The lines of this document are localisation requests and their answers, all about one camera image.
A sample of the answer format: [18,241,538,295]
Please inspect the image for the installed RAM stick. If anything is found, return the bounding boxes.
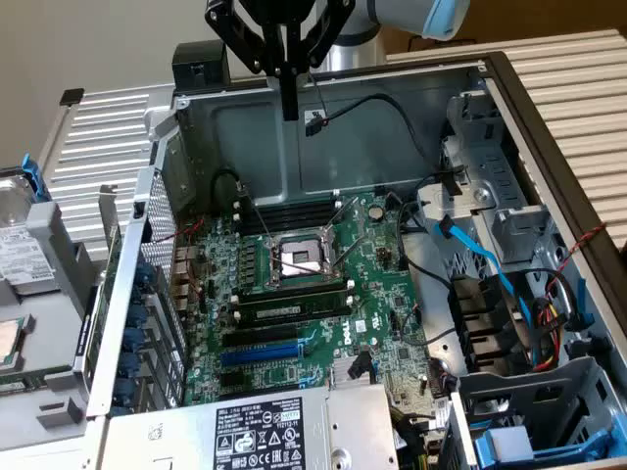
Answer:
[233,297,355,328]

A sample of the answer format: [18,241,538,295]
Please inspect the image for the black looped wire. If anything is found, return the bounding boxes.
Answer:
[210,166,242,210]

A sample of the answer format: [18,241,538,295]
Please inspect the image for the blue disk carrier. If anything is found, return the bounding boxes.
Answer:
[19,153,54,205]

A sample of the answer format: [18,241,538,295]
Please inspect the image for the black case fan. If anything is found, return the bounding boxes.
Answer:
[448,273,538,378]

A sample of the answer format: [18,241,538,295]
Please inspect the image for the black wire with plug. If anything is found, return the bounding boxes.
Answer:
[304,93,428,161]

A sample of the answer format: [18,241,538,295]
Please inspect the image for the silver hard disk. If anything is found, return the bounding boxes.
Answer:
[0,165,50,288]

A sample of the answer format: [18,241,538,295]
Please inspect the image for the socket locking lever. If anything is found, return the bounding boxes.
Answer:
[235,181,284,283]
[321,196,360,237]

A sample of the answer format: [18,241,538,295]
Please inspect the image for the long black expansion slot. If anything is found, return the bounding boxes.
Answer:
[220,324,301,350]

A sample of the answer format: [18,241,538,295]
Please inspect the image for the short black expansion slot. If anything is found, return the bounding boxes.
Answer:
[218,371,268,394]

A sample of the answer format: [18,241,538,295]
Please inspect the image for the thin black wire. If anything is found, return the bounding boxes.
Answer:
[395,193,459,290]

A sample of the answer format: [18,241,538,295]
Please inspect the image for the red black twisted wire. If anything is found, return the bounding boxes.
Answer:
[542,221,608,295]

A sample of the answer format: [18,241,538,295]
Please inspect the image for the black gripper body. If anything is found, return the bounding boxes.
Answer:
[233,0,345,29]

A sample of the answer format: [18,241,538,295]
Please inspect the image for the dark grey plastic disk bay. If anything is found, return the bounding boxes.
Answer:
[453,355,627,470]

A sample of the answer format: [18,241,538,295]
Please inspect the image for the grey plastic block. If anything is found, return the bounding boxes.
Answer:
[488,426,535,464]

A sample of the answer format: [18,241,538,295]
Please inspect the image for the green Dell motherboard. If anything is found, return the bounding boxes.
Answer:
[169,191,440,417]

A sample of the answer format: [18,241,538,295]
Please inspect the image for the CPU socket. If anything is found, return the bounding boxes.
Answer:
[262,225,345,291]

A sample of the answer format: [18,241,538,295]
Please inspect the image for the blue plastic latch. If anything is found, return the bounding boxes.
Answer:
[573,274,596,339]

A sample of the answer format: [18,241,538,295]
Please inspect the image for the blue disk tray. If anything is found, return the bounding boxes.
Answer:
[470,424,624,469]

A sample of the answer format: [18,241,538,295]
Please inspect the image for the silver chipset heat sink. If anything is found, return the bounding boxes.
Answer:
[328,359,376,389]

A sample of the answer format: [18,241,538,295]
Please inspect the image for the grey plastic parts rack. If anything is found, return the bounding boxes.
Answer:
[0,200,108,454]

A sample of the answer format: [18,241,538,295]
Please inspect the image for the loose green RAM stick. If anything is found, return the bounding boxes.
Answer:
[0,374,53,397]

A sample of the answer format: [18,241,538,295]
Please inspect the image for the black box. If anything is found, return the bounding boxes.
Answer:
[170,40,232,95]

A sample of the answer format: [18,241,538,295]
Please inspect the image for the metal disk bay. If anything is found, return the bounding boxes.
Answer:
[439,89,557,268]

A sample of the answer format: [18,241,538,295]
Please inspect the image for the CPU with silver lid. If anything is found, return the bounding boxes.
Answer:
[0,316,26,376]

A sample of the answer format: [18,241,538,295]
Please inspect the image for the silver power supply unit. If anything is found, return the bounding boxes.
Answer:
[96,383,401,470]

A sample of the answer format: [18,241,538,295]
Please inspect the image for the coloured power wire bundle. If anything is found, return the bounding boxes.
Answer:
[531,268,577,374]

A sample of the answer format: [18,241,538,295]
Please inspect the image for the blue flat wire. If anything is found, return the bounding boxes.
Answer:
[433,214,534,339]

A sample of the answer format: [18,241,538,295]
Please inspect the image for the open metal PC case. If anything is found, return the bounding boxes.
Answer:
[83,50,627,470]

